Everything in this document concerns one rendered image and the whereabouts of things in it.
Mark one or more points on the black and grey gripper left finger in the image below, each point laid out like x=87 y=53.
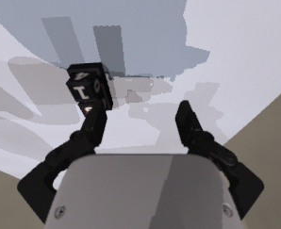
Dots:
x=37 y=186

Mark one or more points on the black number cube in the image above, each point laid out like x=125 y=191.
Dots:
x=84 y=86
x=86 y=106

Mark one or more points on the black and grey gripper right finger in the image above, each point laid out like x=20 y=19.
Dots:
x=245 y=187

